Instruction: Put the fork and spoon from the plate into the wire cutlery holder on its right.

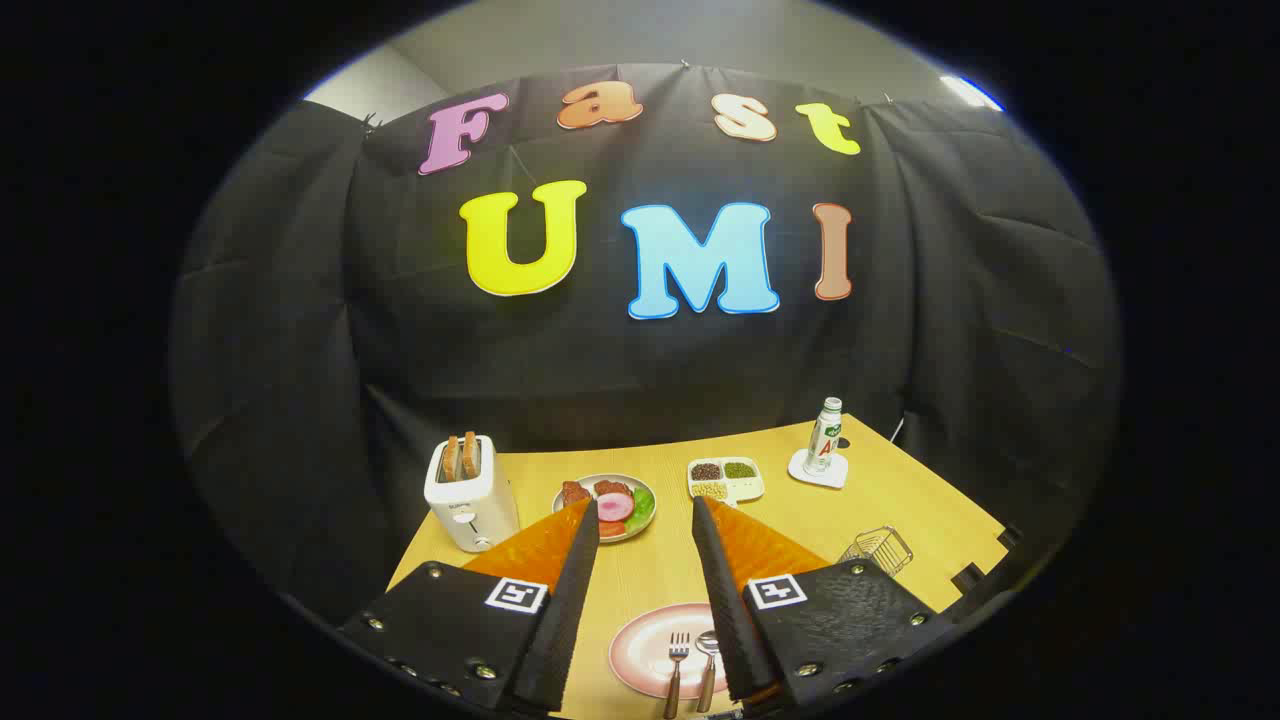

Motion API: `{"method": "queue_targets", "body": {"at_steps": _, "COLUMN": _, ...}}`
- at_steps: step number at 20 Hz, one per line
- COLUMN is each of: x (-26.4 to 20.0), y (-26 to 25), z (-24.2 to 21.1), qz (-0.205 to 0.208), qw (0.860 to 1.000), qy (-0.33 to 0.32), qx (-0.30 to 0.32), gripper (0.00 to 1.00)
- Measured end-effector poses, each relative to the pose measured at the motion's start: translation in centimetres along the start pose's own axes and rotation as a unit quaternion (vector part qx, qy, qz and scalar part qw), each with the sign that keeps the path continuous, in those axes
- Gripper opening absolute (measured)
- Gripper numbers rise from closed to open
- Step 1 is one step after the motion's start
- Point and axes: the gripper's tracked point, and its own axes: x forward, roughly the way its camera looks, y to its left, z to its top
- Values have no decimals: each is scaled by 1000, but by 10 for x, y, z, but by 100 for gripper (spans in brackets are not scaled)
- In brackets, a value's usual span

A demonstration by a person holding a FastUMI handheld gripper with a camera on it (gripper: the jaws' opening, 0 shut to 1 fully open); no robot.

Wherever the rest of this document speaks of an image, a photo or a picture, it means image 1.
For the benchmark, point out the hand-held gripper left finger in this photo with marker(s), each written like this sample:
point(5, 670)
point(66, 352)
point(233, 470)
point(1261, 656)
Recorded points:
point(572, 610)

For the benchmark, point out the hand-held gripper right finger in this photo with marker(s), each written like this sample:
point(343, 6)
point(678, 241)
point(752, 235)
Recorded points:
point(725, 600)

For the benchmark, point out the pink plate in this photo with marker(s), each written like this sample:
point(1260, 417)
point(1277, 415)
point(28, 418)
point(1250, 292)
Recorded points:
point(640, 650)

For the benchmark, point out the red tomato slice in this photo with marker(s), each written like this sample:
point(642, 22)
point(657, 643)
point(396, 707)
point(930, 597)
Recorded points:
point(612, 529)

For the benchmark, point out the grey food plate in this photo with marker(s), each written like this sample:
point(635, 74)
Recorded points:
point(640, 528)

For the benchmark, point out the pink ham slice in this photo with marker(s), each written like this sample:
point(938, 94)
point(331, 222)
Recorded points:
point(615, 507)

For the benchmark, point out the white divided bean tray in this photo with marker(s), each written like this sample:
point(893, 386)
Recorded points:
point(745, 487)

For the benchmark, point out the brown meat piece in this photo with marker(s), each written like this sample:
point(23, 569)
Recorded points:
point(573, 493)
point(612, 487)

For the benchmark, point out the green lettuce leaf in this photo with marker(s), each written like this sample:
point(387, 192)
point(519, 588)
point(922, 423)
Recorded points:
point(643, 505)

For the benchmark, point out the white toaster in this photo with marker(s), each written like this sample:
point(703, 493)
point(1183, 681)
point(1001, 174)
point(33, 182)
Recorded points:
point(470, 505)

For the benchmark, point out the white square coaster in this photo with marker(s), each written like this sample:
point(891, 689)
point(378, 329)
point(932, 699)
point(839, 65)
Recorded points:
point(815, 475)

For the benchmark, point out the brown toast slice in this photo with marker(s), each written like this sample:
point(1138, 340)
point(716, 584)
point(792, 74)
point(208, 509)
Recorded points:
point(470, 454)
point(450, 458)

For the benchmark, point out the white drink bottle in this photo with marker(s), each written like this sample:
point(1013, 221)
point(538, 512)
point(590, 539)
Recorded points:
point(824, 440)

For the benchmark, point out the black table clamp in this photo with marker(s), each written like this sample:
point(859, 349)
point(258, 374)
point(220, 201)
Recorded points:
point(1010, 536)
point(968, 577)

